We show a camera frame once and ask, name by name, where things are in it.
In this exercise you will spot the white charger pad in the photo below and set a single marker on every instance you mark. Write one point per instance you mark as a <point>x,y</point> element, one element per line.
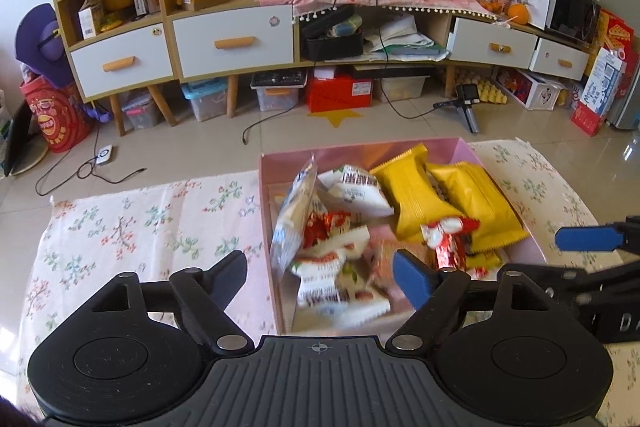
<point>106,156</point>

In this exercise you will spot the black storage case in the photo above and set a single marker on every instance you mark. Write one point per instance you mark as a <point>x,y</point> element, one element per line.
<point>335,47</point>

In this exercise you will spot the clear plastic storage box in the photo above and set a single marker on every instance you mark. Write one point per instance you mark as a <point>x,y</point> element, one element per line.
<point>142,114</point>

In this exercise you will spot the yellow star floor sticker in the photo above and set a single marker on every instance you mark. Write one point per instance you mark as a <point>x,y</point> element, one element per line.
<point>335,117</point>

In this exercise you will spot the long white snack packet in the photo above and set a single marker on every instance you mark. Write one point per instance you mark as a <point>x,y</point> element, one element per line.
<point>295,212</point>

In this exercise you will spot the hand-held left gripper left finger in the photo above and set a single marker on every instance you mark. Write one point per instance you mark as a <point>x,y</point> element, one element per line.
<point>227,278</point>

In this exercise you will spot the black flat stand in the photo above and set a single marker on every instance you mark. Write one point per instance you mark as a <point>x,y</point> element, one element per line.
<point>20,142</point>

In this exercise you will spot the wooden cabinet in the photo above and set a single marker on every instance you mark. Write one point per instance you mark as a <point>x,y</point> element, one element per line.
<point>300,67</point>

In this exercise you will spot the black camera on tripod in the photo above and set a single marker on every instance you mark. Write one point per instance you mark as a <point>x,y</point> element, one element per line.
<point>469,94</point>

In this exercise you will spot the pile of papers and cloth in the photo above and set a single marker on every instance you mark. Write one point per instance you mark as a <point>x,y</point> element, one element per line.
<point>405,37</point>

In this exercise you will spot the white nut packet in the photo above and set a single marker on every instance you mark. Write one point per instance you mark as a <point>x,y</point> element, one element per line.
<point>340,299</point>
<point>355,189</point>

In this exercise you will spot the purple cloth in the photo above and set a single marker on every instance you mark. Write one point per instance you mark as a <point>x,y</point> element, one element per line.
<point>97,114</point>

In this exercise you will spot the red yellow box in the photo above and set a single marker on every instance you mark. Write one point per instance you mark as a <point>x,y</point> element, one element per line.
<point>615,32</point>

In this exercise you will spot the small white box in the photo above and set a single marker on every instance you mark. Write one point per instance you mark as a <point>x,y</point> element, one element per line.
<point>90,23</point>

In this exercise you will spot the pink cardboard box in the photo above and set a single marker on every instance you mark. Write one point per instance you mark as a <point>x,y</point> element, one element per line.
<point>350,154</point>

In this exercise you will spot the clear container yellow contents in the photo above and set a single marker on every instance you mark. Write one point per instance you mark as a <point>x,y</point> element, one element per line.
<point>402,89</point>

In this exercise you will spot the blue white red carton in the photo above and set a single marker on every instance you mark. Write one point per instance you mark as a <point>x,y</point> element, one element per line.
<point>597,92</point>

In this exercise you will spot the red cardboard box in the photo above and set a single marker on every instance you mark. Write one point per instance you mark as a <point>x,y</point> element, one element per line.
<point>335,94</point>

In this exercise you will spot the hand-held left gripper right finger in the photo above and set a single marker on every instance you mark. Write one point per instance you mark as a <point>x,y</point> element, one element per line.
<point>410,278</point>

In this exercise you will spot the black microwave oven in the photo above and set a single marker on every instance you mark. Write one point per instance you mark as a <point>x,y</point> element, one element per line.
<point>570,9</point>

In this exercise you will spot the yellow snack bag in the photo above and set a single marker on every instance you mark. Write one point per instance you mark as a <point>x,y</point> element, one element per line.
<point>480,202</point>
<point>415,197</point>

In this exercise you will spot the clear jar of oranges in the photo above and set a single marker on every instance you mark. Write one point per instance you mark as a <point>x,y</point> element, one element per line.
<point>489,1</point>

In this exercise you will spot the red printed bag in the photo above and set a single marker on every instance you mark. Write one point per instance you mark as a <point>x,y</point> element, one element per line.
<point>55,122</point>

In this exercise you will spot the small red candy packet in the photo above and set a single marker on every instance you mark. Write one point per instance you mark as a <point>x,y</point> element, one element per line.
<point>450,242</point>

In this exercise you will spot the yellow egg carton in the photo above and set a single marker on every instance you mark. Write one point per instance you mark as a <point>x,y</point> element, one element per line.
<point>492,91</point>

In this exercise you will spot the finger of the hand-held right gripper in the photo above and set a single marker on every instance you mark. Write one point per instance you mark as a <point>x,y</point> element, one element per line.
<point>585,284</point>
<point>585,239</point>

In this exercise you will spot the purple hat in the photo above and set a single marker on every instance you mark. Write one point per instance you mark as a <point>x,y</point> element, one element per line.
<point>40,52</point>

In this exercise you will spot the white box red print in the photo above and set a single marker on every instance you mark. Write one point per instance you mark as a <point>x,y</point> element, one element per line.
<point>535,89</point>

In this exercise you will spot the clear storage box blue lid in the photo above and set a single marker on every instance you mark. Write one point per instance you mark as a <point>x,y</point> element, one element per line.
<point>205,104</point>

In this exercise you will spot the clear wafer packet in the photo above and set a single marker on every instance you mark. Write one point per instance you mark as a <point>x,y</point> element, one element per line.
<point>390,272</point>

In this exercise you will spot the orange fruit on shelf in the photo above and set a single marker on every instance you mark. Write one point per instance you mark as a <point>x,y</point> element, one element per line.
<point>117,1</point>

